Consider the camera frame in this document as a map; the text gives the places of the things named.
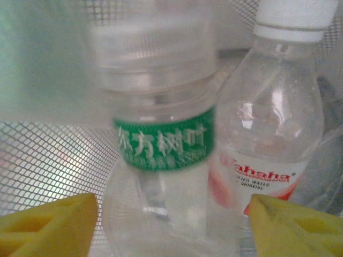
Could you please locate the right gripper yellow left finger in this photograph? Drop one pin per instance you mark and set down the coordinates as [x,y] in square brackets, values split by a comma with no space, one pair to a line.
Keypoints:
[53,235]

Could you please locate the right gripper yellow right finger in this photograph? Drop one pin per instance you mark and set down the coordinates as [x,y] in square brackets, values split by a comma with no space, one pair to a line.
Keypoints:
[289,235]

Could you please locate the green label clear plastic bottle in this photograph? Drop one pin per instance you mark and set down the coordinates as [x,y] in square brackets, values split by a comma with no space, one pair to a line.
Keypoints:
[163,144]

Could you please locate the grey mesh waste bin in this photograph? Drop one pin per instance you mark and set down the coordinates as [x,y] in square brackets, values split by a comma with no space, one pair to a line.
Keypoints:
[40,160]

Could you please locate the white cap Wahaha water bottle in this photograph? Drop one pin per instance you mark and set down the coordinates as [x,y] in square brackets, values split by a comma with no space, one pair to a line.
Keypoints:
[268,120]

